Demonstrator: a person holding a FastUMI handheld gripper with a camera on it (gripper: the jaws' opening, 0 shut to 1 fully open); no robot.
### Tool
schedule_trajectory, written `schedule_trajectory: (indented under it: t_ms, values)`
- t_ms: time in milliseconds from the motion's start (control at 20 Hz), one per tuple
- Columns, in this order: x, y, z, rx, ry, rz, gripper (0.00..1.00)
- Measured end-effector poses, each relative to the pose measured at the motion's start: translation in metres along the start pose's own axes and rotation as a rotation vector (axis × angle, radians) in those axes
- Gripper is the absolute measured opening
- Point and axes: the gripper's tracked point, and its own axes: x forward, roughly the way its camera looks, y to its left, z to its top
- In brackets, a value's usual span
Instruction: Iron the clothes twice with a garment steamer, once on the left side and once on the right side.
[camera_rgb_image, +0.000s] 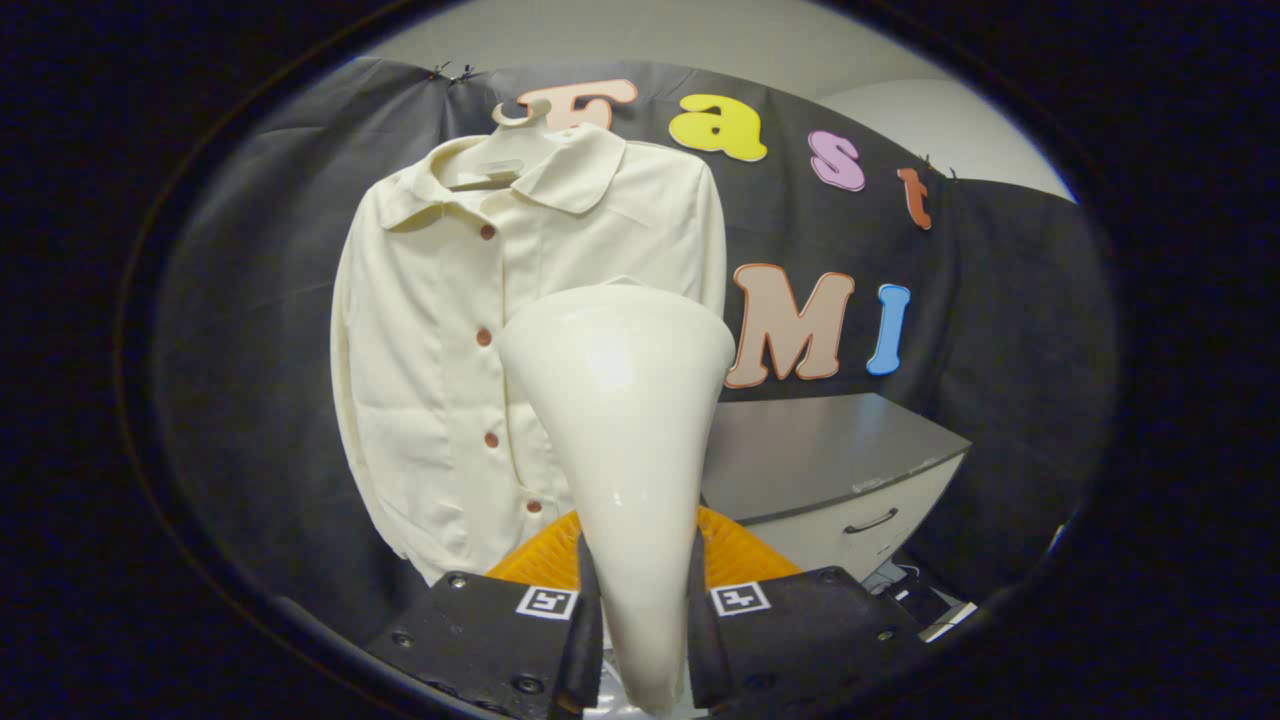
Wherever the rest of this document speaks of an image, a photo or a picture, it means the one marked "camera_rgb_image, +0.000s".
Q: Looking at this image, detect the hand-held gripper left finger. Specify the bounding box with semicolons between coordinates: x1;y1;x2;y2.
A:
365;508;606;720

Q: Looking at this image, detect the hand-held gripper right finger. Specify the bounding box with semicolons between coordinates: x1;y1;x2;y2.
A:
688;506;926;716

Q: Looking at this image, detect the white garment steamer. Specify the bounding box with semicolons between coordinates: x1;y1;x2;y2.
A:
497;283;737;716

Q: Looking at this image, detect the cream button shirt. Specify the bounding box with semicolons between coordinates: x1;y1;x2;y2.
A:
330;125;728;586

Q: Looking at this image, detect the cream clothes hanger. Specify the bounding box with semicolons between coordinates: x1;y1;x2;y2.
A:
440;98;553;193

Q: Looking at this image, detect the black box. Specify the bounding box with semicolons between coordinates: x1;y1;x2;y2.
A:
885;565;966;626

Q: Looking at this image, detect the white box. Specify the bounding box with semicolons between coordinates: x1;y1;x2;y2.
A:
918;600;981;643

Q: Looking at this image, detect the grey and white cabinet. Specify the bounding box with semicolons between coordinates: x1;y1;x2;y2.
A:
700;392;973;583

